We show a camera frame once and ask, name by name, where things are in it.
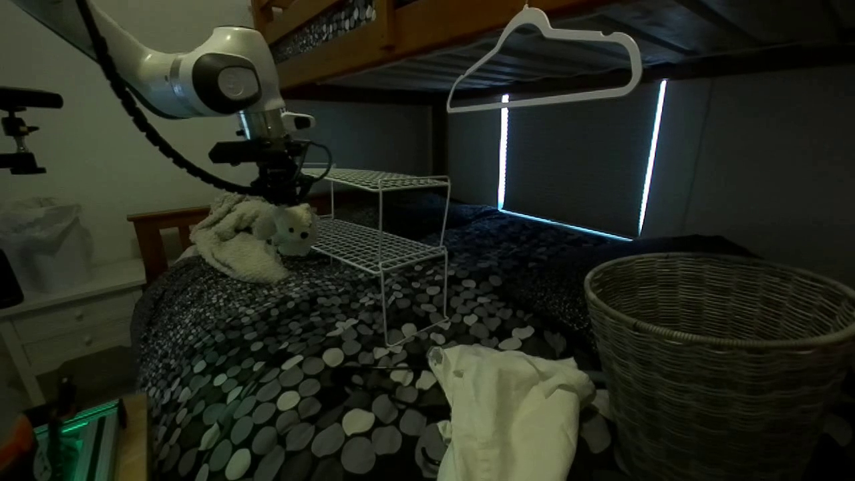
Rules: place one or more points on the white cloth in front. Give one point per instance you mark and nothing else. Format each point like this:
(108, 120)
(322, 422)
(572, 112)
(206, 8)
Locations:
(512, 414)

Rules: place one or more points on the white wire two-tier shelf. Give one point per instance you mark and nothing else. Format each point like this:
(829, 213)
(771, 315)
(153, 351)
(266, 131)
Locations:
(378, 248)

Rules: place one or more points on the grey wicker basket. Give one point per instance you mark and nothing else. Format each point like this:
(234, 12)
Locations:
(720, 367)

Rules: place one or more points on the green lit device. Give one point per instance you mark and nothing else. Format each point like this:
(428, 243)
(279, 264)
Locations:
(80, 446)

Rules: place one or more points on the white plastic clothes hanger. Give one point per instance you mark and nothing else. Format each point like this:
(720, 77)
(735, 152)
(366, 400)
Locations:
(552, 64)

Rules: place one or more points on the white bag on nightstand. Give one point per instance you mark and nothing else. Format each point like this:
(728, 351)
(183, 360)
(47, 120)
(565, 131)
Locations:
(47, 243)

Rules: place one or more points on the white nightstand drawer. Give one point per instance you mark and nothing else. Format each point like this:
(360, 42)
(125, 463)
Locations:
(78, 320)

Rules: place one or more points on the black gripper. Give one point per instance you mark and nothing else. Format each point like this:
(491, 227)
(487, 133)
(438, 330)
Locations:
(279, 167)

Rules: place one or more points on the wooden bed headboard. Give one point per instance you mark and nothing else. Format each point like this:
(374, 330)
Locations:
(162, 236)

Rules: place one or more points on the dark roller window blind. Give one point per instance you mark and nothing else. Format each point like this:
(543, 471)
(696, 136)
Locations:
(572, 163)

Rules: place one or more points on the cream crumpled blanket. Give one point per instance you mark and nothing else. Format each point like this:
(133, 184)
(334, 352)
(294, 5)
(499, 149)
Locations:
(239, 237)

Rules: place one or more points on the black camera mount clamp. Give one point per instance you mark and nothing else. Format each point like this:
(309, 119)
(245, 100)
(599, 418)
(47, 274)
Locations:
(14, 102)

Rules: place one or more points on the white stuffed toy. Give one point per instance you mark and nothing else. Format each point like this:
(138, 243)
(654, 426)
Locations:
(288, 227)

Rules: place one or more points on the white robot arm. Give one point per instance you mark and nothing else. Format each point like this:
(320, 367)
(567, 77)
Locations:
(227, 72)

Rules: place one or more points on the wooden bunk bed frame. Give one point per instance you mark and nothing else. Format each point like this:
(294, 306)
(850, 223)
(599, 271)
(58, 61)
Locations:
(413, 49)

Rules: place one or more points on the black dotted bedspread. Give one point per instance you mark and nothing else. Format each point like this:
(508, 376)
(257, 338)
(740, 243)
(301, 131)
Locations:
(324, 375)

